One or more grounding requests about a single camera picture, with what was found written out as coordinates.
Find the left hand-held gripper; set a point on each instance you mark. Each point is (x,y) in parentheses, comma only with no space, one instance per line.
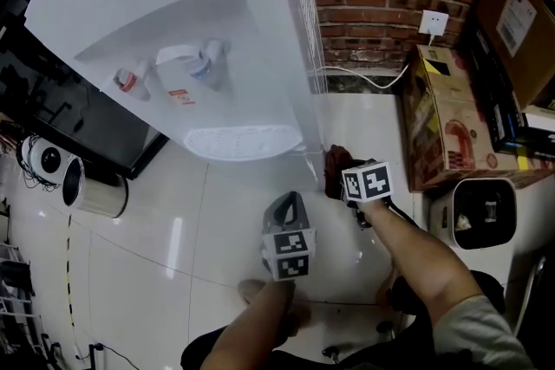
(290,255)

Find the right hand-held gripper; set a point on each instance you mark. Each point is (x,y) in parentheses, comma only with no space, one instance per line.
(368,184)

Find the brown cloth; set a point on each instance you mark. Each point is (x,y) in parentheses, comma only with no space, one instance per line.
(336,169)

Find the white water dispenser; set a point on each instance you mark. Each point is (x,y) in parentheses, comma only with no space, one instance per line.
(195,34)

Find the person's left forearm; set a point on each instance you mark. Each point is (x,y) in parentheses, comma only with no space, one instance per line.
(247,329)

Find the person's right forearm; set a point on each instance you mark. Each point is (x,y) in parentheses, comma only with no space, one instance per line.
(420,260)

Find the person's left shoe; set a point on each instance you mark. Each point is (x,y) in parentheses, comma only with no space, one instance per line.
(256,290)

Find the person's shoe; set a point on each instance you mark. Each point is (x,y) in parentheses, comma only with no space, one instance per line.
(256,290)
(386,290)

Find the white square waste bin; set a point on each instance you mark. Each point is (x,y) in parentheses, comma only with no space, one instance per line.
(446,216)

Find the printed cardboard box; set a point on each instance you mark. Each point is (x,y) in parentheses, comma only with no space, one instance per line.
(446,121)

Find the person's right shoe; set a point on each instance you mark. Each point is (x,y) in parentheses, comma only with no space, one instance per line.
(386,290)

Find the person's black shorts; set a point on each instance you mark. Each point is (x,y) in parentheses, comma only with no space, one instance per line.
(407,303)

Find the flat black box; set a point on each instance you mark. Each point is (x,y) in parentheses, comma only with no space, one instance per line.
(494,99)

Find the black box with white lid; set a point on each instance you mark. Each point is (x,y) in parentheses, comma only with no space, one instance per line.
(537,130)

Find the steel trash can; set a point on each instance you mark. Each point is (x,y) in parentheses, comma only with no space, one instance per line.
(99,195)

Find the person's beige shirt sleeve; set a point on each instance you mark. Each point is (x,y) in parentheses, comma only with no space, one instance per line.
(477,338)

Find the metal framed chair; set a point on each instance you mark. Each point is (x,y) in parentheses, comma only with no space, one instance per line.
(531,294)

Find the cardboard box with white label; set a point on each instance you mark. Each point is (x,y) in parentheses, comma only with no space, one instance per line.
(516,21)

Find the black framed glass panel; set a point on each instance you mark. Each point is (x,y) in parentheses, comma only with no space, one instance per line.
(86,121)

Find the yellow and black striped tape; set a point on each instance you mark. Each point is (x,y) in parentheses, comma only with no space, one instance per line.
(68,264)

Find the white wall socket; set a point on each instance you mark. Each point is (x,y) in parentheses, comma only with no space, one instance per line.
(433,22)

